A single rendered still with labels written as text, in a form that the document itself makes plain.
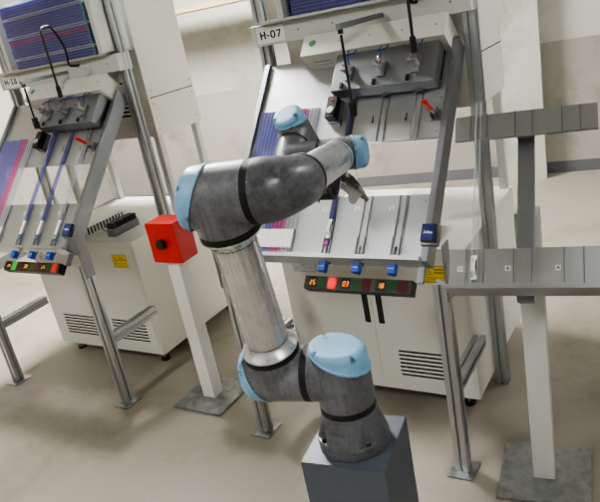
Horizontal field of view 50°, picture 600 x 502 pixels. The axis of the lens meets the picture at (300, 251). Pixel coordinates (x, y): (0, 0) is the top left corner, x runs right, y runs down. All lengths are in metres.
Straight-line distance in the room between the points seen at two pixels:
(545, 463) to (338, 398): 0.93
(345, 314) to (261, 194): 1.35
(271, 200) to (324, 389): 0.42
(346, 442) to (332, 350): 0.19
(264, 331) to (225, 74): 4.36
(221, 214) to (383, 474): 0.60
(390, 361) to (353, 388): 1.11
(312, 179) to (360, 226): 0.80
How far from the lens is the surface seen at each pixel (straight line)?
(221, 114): 5.57
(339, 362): 1.26
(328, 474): 1.39
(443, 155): 1.90
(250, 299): 1.22
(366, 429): 1.35
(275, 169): 1.08
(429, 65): 2.01
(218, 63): 5.51
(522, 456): 2.21
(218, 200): 1.10
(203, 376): 2.70
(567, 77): 4.85
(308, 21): 2.30
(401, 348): 2.35
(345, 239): 1.91
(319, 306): 2.41
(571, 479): 2.14
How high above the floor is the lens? 1.40
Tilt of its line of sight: 20 degrees down
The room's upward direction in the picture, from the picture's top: 11 degrees counter-clockwise
